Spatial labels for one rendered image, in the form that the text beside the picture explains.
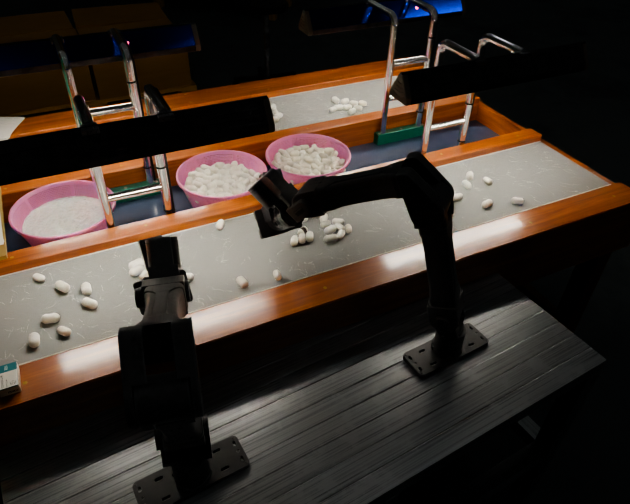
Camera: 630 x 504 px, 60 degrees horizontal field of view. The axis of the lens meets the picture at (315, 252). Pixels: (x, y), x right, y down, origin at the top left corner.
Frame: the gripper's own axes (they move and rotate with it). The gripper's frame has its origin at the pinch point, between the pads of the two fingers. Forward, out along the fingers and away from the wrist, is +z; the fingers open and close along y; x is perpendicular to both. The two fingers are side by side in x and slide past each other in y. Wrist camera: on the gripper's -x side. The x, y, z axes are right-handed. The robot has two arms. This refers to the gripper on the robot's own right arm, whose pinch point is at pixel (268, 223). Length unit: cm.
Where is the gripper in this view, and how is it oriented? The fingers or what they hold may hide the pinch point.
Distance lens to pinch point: 135.4
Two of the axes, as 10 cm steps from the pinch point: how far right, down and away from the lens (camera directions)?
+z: -3.5, 0.7, 9.3
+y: -8.9, 2.7, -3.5
